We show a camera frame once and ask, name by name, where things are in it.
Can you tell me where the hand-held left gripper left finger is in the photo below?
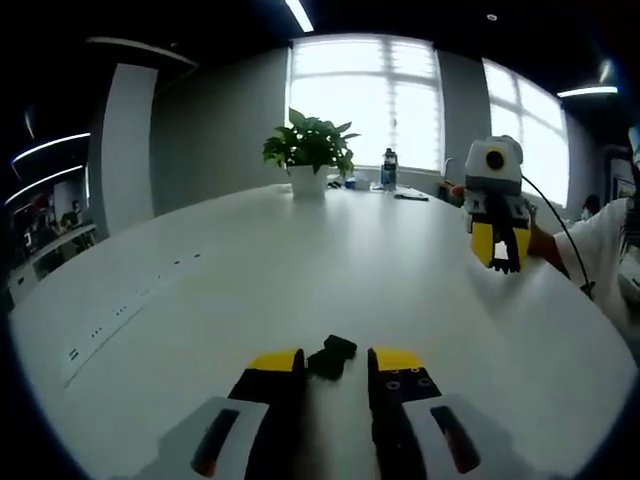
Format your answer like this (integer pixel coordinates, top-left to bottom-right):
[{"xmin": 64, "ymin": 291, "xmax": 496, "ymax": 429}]
[{"xmin": 149, "ymin": 347, "xmax": 307, "ymax": 480}]

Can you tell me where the person's white shirt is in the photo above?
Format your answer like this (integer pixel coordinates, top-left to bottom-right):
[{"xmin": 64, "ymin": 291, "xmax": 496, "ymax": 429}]
[{"xmin": 566, "ymin": 196, "xmax": 640, "ymax": 342}]

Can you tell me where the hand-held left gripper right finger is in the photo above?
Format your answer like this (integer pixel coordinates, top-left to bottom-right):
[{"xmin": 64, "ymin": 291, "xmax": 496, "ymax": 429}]
[{"xmin": 367, "ymin": 345, "xmax": 507, "ymax": 480}]

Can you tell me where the green plant in white pot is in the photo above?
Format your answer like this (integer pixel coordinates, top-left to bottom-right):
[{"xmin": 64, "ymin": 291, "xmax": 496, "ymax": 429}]
[{"xmin": 262, "ymin": 106, "xmax": 362, "ymax": 202}]

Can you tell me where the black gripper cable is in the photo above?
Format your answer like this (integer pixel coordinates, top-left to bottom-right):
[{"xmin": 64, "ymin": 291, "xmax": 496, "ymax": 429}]
[{"xmin": 521, "ymin": 174, "xmax": 597, "ymax": 302}]

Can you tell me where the clear water bottle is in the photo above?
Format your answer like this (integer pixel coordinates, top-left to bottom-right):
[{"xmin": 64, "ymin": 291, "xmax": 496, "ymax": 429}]
[{"xmin": 380, "ymin": 147, "xmax": 400, "ymax": 194}]

